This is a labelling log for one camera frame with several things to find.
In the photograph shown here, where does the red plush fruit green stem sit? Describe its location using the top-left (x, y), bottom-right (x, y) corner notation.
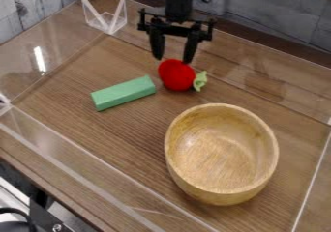
top-left (159, 59), bottom-right (208, 92)

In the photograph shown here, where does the black cable bottom left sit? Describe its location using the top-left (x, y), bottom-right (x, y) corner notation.
top-left (0, 206), bottom-right (35, 232)

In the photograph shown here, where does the black bracket bottom left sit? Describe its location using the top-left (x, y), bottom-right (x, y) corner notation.
top-left (30, 200), bottom-right (74, 232)

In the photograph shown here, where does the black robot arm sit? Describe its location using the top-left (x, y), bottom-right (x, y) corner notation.
top-left (137, 0), bottom-right (216, 64)

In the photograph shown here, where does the clear acrylic tray enclosure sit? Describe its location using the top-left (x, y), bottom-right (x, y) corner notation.
top-left (0, 4), bottom-right (331, 232)

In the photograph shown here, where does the green rectangular block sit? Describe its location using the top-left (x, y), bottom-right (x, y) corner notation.
top-left (92, 75), bottom-right (157, 111)

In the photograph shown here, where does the light wooden bowl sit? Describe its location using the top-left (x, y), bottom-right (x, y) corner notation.
top-left (165, 103), bottom-right (279, 206)

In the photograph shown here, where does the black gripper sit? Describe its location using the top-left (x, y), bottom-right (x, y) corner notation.
top-left (137, 7), bottom-right (216, 64)

